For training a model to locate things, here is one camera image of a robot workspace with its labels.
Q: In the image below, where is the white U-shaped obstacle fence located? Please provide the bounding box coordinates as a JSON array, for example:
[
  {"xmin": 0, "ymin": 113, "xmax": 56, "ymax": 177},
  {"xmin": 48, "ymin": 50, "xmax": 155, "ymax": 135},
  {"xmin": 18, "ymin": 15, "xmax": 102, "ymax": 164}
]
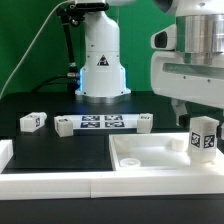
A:
[{"xmin": 0, "ymin": 140, "xmax": 224, "ymax": 200}]

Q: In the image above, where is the grey cable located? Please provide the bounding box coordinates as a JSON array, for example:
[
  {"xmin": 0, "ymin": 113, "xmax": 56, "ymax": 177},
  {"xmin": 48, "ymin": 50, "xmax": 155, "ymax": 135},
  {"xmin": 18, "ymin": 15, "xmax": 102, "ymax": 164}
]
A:
[{"xmin": 0, "ymin": 0, "xmax": 76, "ymax": 99}]

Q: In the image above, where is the white square tabletop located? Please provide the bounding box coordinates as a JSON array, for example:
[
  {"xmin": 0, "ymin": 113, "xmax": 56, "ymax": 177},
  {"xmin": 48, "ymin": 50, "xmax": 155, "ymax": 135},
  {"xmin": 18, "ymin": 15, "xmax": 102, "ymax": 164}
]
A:
[{"xmin": 109, "ymin": 132, "xmax": 224, "ymax": 171}]

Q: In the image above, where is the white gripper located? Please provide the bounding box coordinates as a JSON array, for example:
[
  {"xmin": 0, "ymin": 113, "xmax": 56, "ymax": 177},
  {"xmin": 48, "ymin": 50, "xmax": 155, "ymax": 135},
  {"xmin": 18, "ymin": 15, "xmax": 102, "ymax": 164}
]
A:
[{"xmin": 150, "ymin": 51, "xmax": 224, "ymax": 140}]

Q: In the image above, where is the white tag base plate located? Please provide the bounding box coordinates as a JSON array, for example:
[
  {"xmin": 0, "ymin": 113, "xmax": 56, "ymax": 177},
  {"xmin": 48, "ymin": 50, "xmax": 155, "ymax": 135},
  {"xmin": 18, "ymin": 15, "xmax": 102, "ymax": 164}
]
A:
[{"xmin": 64, "ymin": 114, "xmax": 139, "ymax": 129}]

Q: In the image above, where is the black cable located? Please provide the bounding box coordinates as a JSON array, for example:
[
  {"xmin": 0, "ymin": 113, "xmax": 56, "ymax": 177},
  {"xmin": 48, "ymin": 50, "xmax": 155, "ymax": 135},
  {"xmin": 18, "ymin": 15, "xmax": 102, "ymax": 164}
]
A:
[{"xmin": 31, "ymin": 73, "xmax": 81, "ymax": 93}]

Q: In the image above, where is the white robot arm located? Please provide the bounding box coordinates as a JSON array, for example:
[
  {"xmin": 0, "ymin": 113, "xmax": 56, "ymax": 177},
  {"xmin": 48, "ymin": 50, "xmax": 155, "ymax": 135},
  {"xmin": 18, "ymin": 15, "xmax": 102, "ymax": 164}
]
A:
[{"xmin": 75, "ymin": 0, "xmax": 224, "ymax": 119}]

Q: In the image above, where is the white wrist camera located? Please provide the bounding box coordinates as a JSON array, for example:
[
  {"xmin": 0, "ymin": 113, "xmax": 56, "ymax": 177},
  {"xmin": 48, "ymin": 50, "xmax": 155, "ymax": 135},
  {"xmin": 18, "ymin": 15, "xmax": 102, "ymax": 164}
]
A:
[{"xmin": 151, "ymin": 24, "xmax": 177, "ymax": 51}]

